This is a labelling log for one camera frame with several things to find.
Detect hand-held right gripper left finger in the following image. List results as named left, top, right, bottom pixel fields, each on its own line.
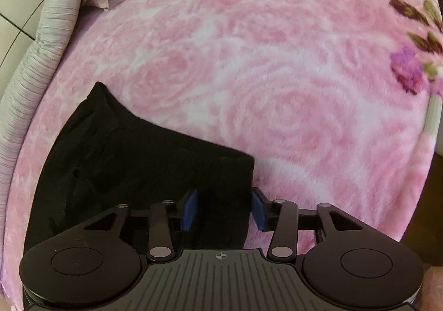
left=84, top=188, right=199, bottom=261

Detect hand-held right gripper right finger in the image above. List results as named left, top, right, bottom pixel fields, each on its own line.
left=251, top=187, right=369, bottom=261

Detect black garment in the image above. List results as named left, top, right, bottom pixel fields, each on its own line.
left=26, top=81, right=256, bottom=253

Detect pink floral blanket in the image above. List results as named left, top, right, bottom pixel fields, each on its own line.
left=0, top=0, right=443, bottom=301

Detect white blanket label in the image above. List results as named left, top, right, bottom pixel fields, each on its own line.
left=424, top=94, right=443, bottom=135

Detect grey striped quilt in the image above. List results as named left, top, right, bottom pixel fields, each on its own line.
left=0, top=0, right=104, bottom=221

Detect cream wardrobe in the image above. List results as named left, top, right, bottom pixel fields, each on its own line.
left=0, top=0, right=58, bottom=97

